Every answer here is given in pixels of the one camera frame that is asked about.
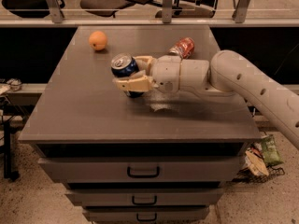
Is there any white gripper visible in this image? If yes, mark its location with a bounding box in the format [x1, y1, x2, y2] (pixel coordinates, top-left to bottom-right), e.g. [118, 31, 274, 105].
[113, 55, 181, 93]

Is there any tan snack bag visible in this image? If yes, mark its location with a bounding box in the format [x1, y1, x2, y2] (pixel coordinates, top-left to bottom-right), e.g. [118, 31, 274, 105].
[245, 151, 269, 176]

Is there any grey drawer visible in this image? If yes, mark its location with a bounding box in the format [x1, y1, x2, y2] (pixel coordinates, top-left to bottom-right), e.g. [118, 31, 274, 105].
[65, 189, 223, 207]
[83, 206, 209, 222]
[38, 156, 240, 183]

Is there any small cluttered object left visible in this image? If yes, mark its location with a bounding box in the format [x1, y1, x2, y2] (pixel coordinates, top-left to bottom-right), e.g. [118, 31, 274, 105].
[0, 78, 22, 95]

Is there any green snack bag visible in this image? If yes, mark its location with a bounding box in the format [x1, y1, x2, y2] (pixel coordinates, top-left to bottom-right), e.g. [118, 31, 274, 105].
[261, 134, 283, 166]

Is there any orange fruit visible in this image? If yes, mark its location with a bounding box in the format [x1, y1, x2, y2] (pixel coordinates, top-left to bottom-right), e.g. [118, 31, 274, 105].
[89, 31, 107, 50]

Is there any wire basket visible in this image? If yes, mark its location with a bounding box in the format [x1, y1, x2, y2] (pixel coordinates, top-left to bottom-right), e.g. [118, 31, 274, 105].
[233, 166, 285, 183]

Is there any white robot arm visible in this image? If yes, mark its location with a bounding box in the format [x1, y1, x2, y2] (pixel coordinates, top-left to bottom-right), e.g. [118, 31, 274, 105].
[111, 50, 299, 148]

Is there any dark office chair left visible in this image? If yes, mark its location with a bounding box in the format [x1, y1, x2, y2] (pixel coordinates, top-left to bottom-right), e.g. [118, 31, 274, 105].
[1, 0, 65, 19]

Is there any top grey drawer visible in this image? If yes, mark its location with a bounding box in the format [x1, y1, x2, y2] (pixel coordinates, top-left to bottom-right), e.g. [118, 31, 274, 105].
[38, 156, 240, 183]

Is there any orange red soda can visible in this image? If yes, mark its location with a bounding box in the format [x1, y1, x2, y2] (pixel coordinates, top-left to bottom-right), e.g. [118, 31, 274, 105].
[169, 37, 195, 59]

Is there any dark office chair middle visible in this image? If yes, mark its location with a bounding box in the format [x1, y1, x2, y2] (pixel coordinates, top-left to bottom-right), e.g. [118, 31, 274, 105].
[79, 0, 138, 18]

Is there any blue pepsi can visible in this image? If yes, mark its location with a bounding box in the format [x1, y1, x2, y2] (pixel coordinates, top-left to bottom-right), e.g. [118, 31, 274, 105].
[110, 52, 145, 99]

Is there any bottom grey drawer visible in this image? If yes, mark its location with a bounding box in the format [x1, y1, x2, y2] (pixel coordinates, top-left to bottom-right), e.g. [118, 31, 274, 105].
[83, 206, 209, 222]

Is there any middle grey drawer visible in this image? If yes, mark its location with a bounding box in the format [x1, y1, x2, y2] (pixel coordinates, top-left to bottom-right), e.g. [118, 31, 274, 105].
[65, 189, 223, 207]

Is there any black stand left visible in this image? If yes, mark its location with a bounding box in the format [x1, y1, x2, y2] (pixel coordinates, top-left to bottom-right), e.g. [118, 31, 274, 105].
[0, 96, 21, 182]

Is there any grey drawer cabinet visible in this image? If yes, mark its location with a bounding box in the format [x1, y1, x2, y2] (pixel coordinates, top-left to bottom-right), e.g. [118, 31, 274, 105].
[18, 24, 263, 224]

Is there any metal railing frame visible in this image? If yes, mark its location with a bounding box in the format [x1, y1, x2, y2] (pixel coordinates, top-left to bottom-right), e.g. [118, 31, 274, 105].
[0, 0, 299, 27]

